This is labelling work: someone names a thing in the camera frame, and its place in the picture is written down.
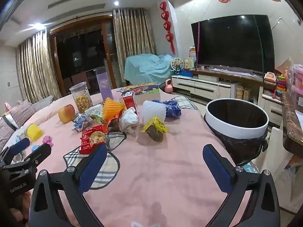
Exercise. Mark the yellow wrapper with dark leaf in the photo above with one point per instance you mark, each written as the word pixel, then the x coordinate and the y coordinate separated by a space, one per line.
pixel 155 127

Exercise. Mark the person's left hand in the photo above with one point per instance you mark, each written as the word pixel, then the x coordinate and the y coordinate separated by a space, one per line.
pixel 23 204

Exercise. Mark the stack of round containers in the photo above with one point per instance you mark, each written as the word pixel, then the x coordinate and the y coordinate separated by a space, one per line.
pixel 239 91

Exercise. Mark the ferris wheel toy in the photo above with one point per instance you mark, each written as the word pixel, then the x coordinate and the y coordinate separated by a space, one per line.
pixel 176 65

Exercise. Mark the white foam fruit net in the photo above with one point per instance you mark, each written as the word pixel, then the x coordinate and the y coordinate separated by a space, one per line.
pixel 152 112

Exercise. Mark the pink striped cushion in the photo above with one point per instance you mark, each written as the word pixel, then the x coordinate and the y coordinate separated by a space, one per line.
pixel 22 114

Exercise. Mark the red white carton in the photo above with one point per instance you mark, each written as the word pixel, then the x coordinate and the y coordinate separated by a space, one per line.
pixel 129 102

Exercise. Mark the purple water bottle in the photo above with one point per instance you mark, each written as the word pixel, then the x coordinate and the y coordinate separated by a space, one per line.
pixel 104 85

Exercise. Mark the black flat screen television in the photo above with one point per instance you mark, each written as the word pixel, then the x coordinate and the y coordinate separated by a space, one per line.
pixel 232 42

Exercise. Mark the white rimmed trash bin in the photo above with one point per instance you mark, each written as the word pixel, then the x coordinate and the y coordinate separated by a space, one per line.
pixel 236 130

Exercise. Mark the red heart hanging decoration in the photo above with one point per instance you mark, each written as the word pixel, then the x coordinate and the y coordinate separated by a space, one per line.
pixel 167 26

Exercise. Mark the orange crumpled wrapper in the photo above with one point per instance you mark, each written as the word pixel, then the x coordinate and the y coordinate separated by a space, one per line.
pixel 112 125

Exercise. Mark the wooden framed glass door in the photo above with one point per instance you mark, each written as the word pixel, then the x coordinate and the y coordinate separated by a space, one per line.
pixel 80 52

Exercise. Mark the colourful puzzle box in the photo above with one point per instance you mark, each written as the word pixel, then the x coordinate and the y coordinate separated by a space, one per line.
pixel 144 92

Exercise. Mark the yellow green activity cube toy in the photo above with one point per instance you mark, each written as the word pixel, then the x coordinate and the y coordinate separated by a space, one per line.
pixel 189 63

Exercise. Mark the toy cash register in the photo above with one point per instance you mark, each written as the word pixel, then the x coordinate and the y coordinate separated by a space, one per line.
pixel 269 76

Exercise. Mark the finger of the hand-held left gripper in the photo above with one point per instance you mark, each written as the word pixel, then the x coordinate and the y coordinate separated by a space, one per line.
pixel 39 153
pixel 20 145

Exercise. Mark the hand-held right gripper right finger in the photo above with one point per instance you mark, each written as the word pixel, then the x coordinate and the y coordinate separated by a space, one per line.
pixel 217 170

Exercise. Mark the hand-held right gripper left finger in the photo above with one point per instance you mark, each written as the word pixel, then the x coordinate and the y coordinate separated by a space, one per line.
pixel 92 167

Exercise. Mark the marble counter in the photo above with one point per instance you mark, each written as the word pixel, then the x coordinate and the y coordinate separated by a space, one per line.
pixel 288 123

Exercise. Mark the brown cardboard box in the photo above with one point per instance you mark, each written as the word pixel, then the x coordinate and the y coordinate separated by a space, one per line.
pixel 284 66

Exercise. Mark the white paper sheet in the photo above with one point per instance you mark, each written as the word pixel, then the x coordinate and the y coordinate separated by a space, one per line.
pixel 299 120

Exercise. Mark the green white wrapper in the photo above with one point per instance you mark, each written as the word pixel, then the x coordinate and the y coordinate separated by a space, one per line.
pixel 94 113

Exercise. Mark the teal covered armchair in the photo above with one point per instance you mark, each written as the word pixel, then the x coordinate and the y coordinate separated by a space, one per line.
pixel 146 68

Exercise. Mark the yellow spiral toy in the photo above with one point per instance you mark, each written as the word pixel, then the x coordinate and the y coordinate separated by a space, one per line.
pixel 112 108

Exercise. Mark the blue snack bag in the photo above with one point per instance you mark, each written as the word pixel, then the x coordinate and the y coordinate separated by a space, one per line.
pixel 172 108

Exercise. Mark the pink printed blanket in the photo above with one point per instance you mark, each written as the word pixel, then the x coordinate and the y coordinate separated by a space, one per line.
pixel 165 170

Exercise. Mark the red yellow apple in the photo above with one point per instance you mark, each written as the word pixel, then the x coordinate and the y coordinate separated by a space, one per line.
pixel 66 114

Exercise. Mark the beige patterned curtain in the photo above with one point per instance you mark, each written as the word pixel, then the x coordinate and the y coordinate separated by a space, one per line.
pixel 35 68
pixel 132 33

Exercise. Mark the yellow foam fruit net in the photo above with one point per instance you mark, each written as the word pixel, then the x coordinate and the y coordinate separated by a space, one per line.
pixel 34 132

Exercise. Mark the white television cabinet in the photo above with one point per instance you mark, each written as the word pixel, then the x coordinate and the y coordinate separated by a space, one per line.
pixel 201 85

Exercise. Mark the red snack packet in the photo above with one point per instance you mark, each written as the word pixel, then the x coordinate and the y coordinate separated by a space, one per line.
pixel 91 139

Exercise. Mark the small pink toy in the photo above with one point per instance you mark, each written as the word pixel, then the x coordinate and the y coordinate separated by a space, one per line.
pixel 47 140

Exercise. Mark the clear plastic snack jar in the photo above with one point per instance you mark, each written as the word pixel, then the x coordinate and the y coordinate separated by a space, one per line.
pixel 81 99

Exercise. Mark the blue white wrapper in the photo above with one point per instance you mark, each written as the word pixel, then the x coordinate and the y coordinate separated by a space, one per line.
pixel 80 123

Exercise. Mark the pink kettlebell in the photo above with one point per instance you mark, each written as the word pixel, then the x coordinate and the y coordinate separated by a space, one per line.
pixel 168 87

